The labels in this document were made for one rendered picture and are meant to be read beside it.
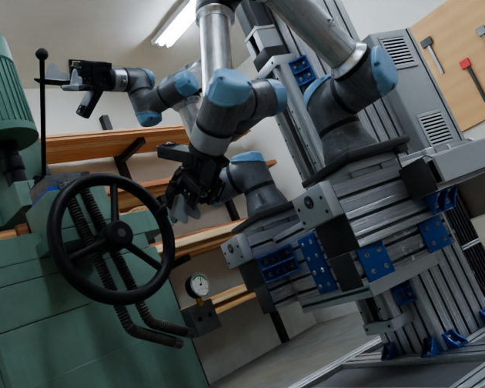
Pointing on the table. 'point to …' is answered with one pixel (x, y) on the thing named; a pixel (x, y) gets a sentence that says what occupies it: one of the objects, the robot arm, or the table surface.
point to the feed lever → (42, 108)
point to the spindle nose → (11, 161)
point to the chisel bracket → (15, 202)
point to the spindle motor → (4, 98)
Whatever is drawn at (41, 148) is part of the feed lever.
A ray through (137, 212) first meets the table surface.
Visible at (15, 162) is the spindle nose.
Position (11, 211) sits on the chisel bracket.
